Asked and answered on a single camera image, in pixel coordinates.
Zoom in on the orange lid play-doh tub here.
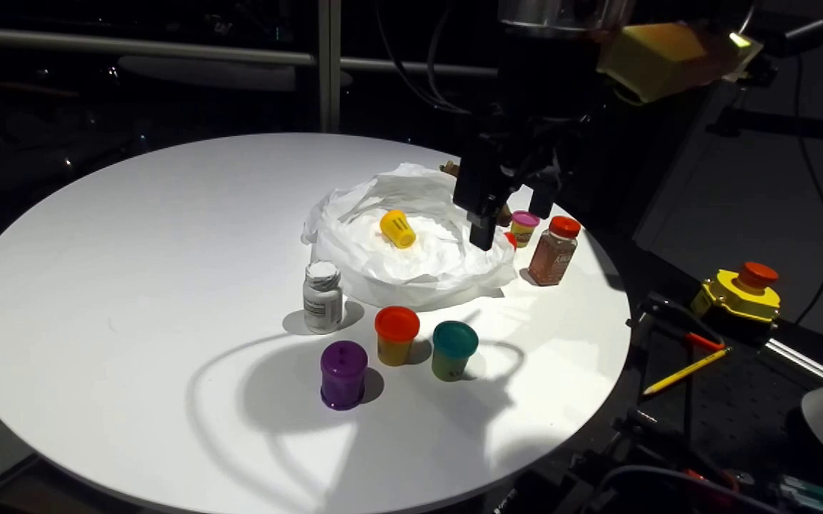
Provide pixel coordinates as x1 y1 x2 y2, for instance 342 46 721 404
374 306 419 366

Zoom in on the metal railing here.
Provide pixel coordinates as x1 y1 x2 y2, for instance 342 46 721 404
0 0 501 131

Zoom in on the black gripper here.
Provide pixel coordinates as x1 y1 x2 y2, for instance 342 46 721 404
454 110 574 251

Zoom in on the yellow pencil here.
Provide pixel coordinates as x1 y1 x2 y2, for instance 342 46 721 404
644 349 732 397

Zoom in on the yellow play-doh tub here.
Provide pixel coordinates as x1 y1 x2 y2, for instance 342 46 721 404
381 209 417 247

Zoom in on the yellow emergency stop button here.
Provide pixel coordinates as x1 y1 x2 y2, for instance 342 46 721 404
691 259 782 321

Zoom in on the teal lid play-doh tub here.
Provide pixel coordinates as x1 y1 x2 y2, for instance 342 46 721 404
432 320 481 380

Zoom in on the white plastic bag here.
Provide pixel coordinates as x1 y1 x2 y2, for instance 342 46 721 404
304 161 515 307

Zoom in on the purple play-doh tub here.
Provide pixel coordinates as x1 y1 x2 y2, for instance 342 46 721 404
319 339 369 411

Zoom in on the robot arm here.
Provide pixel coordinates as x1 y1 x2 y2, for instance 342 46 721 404
454 0 635 251

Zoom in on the spice jar with red lid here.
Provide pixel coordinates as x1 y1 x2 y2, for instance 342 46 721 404
528 214 582 284

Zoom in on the white pill bottle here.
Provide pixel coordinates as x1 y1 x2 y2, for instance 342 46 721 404
304 261 342 331

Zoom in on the pink lid play-doh tub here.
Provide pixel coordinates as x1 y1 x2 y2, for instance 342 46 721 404
509 210 537 247

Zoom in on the yellow wrist camera box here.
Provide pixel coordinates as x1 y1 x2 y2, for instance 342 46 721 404
598 23 764 106

